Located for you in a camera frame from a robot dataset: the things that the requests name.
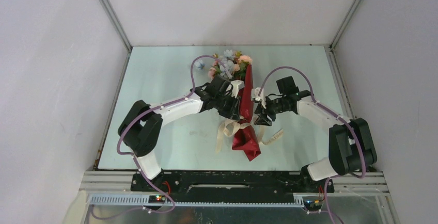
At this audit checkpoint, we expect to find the blue flower stem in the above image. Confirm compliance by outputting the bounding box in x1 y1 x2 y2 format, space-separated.
218 50 236 78

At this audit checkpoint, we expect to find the pink rose stem with blue bud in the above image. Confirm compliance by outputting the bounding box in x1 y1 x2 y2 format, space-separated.
194 59 206 71

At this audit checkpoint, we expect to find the left circuit board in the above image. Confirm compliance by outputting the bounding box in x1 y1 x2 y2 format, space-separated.
148 195 167 204

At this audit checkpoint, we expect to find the circuit board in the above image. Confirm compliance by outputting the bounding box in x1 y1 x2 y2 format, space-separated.
303 200 324 214
148 195 167 204

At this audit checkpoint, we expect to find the cream ribbon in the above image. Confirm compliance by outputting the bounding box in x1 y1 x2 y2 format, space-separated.
215 116 284 153

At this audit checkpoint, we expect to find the peach rose stem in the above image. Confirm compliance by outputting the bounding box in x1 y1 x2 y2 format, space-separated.
232 51 253 81

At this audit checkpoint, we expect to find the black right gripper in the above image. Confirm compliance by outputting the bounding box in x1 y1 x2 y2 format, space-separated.
254 95 287 127

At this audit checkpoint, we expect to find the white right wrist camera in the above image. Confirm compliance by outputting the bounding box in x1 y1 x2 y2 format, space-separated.
251 87 267 109

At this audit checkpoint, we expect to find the red wrapping paper sheet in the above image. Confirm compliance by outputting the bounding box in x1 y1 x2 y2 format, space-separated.
232 65 261 162

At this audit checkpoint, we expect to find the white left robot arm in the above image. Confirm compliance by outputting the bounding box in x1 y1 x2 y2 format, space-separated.
118 75 244 191

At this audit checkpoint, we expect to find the right circuit board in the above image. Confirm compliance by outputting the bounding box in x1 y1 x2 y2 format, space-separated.
303 200 324 214

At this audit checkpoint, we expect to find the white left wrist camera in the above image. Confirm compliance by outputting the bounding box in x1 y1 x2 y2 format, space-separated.
226 80 245 98

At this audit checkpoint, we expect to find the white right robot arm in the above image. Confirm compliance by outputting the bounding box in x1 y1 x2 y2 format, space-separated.
252 76 378 192

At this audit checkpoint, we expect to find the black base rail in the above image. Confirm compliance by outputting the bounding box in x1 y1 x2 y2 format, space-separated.
131 170 334 204

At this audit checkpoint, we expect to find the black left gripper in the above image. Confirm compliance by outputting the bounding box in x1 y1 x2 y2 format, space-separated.
213 92 240 121

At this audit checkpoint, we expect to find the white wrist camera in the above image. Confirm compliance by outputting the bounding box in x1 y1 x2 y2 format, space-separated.
251 87 267 109
226 80 245 98

